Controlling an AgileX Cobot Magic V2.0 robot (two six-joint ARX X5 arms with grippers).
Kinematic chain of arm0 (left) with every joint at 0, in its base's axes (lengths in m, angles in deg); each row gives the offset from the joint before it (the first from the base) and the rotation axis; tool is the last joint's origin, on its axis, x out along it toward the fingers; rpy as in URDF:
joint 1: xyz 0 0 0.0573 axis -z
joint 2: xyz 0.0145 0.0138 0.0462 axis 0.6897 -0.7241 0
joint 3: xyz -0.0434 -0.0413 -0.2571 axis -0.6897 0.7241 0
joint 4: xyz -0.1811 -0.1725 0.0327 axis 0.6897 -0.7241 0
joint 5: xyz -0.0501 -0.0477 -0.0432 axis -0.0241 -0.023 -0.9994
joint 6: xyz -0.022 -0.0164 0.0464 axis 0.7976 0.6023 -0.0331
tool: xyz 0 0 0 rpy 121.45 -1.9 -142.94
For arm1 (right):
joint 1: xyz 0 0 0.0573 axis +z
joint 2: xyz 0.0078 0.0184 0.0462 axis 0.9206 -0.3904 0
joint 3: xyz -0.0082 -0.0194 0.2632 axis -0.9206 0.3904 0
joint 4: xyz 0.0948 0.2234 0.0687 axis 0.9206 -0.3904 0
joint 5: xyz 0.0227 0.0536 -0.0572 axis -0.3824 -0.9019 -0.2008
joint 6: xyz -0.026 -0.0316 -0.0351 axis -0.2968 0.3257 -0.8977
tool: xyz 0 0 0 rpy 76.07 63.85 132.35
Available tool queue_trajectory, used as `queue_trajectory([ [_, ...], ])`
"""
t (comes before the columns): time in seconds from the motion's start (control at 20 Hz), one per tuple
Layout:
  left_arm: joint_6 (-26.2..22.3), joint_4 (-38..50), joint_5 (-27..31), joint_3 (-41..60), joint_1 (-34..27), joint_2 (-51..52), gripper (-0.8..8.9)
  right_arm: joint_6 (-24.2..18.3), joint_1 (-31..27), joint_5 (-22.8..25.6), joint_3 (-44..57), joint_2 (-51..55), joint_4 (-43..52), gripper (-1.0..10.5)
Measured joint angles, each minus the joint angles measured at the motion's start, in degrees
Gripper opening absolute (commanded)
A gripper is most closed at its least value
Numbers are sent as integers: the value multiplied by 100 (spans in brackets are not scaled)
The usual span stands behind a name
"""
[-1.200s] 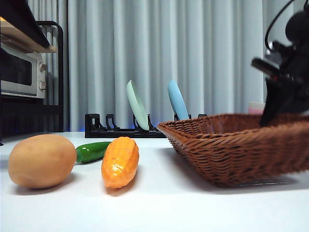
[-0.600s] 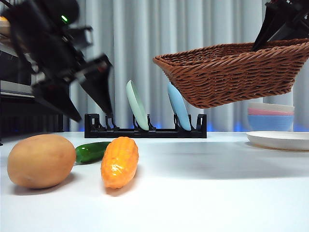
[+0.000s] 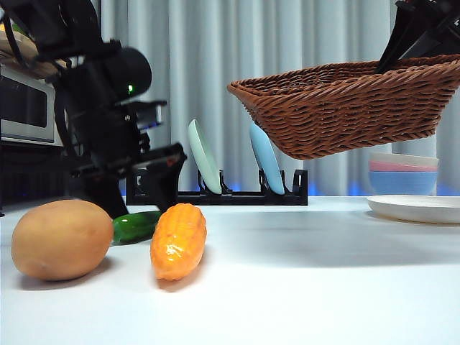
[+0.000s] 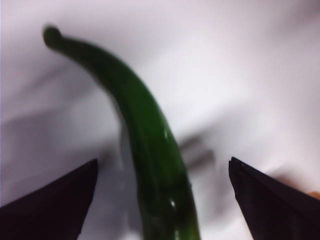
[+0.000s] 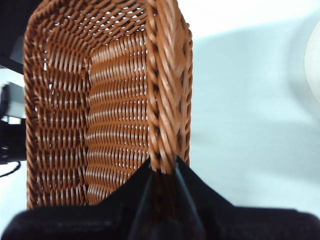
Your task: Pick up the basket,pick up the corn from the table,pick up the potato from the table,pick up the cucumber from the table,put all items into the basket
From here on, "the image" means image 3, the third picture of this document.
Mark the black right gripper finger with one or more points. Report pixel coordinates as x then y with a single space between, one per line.
442 39
397 32

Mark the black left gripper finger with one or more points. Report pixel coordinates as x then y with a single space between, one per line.
166 183
113 194

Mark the green cucumber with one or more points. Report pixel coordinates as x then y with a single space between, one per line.
134 226

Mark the orange corn cob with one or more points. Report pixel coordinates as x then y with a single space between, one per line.
178 240

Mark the tan potato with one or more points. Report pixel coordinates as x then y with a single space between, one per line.
61 240

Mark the brown wicker basket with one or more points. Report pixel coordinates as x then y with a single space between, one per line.
341 108

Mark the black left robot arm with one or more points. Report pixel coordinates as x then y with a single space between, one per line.
108 90

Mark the pale green plate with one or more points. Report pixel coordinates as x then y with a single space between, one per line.
205 158

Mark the black dish rack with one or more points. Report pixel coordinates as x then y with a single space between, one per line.
244 198

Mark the black metal shelf rack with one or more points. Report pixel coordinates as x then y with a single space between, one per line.
21 172

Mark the light blue plate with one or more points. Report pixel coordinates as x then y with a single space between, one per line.
267 169

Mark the beige bowl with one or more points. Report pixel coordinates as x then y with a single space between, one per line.
402 158

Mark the silver toaster oven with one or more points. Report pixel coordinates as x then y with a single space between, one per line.
21 108

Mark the pink bowl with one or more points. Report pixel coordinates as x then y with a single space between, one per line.
395 166

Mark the grey curtain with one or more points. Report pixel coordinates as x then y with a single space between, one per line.
215 54

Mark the blue bowl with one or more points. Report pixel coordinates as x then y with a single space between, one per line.
402 183

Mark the cream white plate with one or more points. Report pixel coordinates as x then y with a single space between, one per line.
417 208

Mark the wooden cutting board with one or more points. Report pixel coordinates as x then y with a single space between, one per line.
10 46

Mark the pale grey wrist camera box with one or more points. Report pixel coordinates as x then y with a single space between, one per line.
152 115

